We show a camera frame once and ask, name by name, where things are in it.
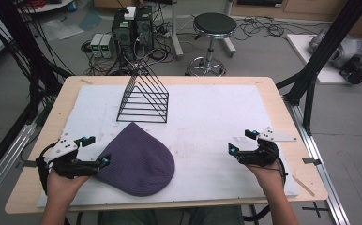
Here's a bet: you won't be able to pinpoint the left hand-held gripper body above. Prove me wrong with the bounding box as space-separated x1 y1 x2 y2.
36 132 100 180

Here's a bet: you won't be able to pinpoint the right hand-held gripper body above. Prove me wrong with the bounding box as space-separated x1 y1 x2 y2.
236 127 297 168

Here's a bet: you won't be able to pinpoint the purple knitted beanie hat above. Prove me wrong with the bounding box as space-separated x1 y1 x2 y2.
95 122 176 198

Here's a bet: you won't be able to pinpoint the person's left hand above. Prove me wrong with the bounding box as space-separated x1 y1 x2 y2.
45 168 91 205

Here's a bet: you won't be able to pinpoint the person's right hand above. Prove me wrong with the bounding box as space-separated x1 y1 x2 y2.
246 158 287 197

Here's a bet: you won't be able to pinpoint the white table mat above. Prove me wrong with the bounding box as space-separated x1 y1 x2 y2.
37 83 299 209

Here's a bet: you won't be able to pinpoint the black tape piece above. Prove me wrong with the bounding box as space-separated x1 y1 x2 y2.
15 159 38 170
301 157 323 167

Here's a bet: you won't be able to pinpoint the thin wooden stick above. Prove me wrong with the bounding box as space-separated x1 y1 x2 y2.
291 174 316 198

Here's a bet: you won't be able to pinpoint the black tape cross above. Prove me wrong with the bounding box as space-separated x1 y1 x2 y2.
301 201 330 218

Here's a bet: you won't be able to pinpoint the grey power supply unit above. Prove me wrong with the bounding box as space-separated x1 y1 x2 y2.
99 33 116 60
89 33 104 59

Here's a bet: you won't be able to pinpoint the white floor board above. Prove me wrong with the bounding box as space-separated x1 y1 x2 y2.
286 33 362 85

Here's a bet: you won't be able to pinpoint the black computer tower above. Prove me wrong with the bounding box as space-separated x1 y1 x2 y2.
111 11 137 61
134 5 155 53

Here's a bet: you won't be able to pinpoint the clear plastic sheet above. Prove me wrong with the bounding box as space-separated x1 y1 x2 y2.
40 18 85 42

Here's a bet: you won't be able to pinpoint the black round stool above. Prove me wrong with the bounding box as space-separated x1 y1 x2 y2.
185 12 238 78

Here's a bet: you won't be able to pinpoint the black device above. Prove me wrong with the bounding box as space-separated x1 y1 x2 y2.
339 55 362 85

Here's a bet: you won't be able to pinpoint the grey machine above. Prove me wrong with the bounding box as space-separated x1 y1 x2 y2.
308 29 362 70

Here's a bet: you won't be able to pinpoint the grey desk leg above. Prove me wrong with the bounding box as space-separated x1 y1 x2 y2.
169 0 185 61

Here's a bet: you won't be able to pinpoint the white box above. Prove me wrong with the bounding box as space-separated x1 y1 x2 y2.
123 6 137 21

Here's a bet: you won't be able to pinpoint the round white table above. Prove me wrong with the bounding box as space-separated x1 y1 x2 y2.
15 0 74 14

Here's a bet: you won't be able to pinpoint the aluminium rail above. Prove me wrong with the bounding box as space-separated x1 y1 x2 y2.
0 121 37 208
283 98 351 225

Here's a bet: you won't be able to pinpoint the black wire triangular rack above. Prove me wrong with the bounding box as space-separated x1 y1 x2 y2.
116 59 170 124

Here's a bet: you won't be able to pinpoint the black floor cables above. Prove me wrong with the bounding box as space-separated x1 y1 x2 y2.
232 16 324 42

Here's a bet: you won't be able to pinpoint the black metal frame stand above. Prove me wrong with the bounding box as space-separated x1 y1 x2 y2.
0 0 74 186
276 0 362 136

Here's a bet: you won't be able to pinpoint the tangle of black cables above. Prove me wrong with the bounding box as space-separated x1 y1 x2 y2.
81 6 178 77

